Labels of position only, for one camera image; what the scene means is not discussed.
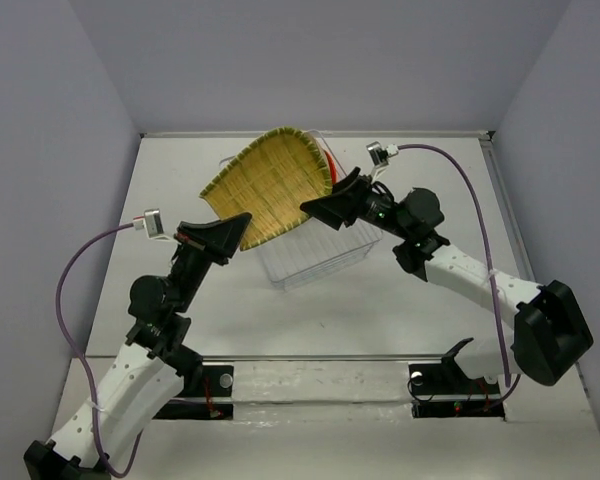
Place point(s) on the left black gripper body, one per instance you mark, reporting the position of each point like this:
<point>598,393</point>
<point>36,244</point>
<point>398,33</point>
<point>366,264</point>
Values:
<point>190,268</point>

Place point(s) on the yellow green bamboo-pattern plate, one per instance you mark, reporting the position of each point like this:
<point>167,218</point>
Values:
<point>270,179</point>

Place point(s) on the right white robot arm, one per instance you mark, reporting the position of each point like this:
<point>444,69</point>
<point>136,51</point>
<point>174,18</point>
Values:
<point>541,331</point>

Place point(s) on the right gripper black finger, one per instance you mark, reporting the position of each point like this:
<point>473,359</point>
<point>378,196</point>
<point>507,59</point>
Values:
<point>347,182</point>
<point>338,209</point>

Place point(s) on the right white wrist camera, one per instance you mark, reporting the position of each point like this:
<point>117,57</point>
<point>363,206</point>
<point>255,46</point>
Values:
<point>380,156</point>

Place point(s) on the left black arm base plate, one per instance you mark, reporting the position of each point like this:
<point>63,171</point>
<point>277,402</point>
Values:
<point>206,399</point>

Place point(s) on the orange round plate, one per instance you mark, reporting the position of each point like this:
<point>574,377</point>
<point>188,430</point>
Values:
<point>333,168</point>

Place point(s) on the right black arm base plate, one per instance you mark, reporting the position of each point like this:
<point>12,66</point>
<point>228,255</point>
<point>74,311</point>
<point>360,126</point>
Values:
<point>441,390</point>

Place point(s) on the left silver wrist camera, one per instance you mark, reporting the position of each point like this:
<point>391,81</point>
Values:
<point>151,222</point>

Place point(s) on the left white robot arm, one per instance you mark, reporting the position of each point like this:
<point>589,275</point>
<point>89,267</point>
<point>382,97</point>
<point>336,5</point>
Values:
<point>151,368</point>

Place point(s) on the white wire dish rack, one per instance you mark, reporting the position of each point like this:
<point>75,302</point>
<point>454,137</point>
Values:
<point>312,250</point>

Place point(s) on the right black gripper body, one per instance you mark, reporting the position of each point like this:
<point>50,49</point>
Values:
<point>382,209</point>

